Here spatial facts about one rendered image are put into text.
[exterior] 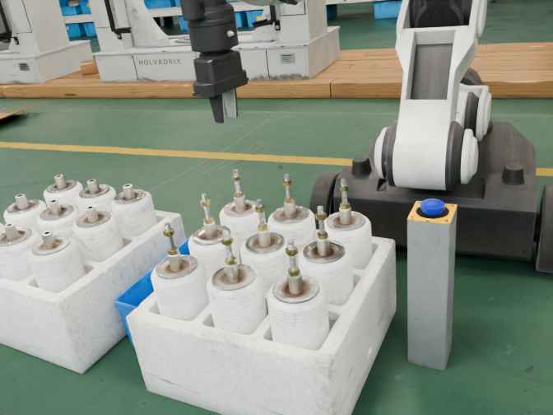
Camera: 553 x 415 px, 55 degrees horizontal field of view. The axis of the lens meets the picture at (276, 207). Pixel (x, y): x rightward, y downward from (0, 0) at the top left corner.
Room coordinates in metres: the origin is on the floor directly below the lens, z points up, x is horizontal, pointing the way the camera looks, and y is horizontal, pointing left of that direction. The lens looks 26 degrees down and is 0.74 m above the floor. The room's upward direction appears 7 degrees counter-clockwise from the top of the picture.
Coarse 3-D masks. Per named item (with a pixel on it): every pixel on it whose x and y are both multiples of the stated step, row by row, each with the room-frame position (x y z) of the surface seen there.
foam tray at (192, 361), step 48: (384, 240) 0.94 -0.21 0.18; (384, 288) 0.87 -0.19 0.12; (144, 336) 0.78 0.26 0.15; (192, 336) 0.72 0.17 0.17; (240, 336) 0.70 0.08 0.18; (336, 336) 0.67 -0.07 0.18; (384, 336) 0.86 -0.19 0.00; (192, 384) 0.73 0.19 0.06; (240, 384) 0.68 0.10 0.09; (288, 384) 0.64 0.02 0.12; (336, 384) 0.62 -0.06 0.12
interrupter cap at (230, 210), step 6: (228, 204) 1.05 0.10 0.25; (234, 204) 1.05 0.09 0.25; (246, 204) 1.04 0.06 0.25; (252, 204) 1.04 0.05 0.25; (228, 210) 1.02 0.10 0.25; (234, 210) 1.03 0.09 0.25; (246, 210) 1.02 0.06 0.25; (252, 210) 1.01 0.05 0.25; (234, 216) 0.99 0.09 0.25; (240, 216) 0.99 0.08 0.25
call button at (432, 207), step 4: (424, 200) 0.81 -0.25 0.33; (428, 200) 0.81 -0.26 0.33; (432, 200) 0.81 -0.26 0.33; (436, 200) 0.80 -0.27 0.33; (440, 200) 0.80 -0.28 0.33; (424, 204) 0.79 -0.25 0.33; (428, 204) 0.79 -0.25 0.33; (432, 204) 0.79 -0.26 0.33; (436, 204) 0.79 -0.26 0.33; (440, 204) 0.79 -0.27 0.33; (444, 204) 0.79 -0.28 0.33; (424, 208) 0.79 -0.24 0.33; (428, 208) 0.78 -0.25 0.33; (432, 208) 0.78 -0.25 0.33; (436, 208) 0.78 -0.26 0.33; (440, 208) 0.78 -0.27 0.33; (444, 208) 0.79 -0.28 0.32; (424, 212) 0.79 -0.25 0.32; (428, 212) 0.78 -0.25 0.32; (432, 212) 0.78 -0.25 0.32; (436, 212) 0.78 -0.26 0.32; (440, 212) 0.78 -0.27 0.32
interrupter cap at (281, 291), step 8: (280, 280) 0.73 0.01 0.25; (304, 280) 0.73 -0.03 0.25; (312, 280) 0.73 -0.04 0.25; (272, 288) 0.71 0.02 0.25; (280, 288) 0.71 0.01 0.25; (288, 288) 0.71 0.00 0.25; (304, 288) 0.71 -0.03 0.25; (312, 288) 0.70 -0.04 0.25; (280, 296) 0.69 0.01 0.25; (288, 296) 0.69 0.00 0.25; (296, 296) 0.69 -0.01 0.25; (304, 296) 0.68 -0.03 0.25; (312, 296) 0.68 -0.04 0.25
